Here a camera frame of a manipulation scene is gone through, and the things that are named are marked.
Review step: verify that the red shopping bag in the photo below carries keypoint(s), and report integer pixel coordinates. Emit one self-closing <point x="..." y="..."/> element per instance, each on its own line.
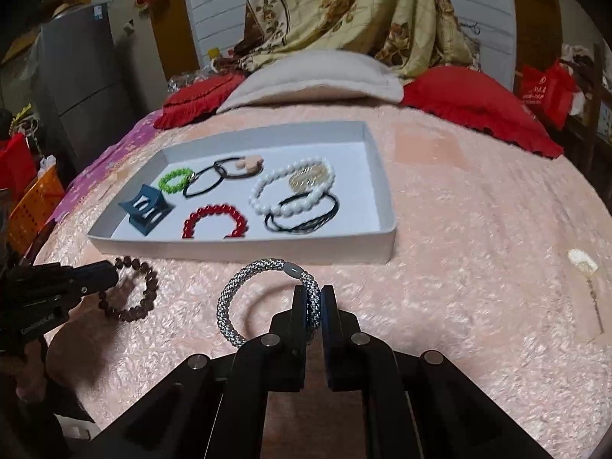
<point x="548" y="93"/>

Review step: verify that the white cardboard tray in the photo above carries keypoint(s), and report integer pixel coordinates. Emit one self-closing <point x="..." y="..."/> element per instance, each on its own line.
<point x="218" y="224"/>

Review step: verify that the left hand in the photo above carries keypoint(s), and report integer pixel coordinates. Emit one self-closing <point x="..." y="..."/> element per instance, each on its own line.
<point x="31" y="382"/>

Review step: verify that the purple floral sheet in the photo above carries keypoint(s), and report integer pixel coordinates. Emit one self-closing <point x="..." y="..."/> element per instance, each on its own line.
<point x="92" y="175"/>

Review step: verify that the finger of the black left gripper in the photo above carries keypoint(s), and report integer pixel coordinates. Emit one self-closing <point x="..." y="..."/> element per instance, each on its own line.
<point x="213" y="407"/>

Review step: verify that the floral yellow quilt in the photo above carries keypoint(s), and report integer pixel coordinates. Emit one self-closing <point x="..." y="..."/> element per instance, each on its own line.
<point x="409" y="36"/>

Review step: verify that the orange plastic basket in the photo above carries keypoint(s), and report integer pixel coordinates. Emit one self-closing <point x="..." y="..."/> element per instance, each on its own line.
<point x="33" y="211"/>

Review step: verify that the beige pillow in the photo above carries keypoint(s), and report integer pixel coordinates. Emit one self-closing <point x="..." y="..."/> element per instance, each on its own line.
<point x="317" y="76"/>

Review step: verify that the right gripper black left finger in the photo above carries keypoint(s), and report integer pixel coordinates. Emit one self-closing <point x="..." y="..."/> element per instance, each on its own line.
<point x="94" y="278"/>

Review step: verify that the grey refrigerator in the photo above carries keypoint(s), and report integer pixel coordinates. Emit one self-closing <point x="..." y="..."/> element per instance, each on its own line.
<point x="78" y="88"/>

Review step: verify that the wooden chair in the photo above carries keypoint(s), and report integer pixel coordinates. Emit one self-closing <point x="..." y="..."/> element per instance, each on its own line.
<point x="589" y="74"/>

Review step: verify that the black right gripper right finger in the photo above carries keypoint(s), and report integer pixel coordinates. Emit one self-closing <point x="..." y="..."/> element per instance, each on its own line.
<point x="415" y="406"/>

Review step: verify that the red fringed cushion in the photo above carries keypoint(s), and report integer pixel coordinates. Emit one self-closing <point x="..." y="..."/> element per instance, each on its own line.
<point x="198" y="100"/>
<point x="473" y="99"/>

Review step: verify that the left red fringed cushion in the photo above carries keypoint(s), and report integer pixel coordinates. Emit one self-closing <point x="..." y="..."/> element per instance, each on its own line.
<point x="198" y="100"/>

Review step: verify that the blue hair claw clip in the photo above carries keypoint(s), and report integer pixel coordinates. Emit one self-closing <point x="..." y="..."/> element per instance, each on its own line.
<point x="147" y="209"/>

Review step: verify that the right red fringed cushion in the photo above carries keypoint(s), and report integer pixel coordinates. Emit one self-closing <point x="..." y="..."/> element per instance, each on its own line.
<point x="473" y="99"/>

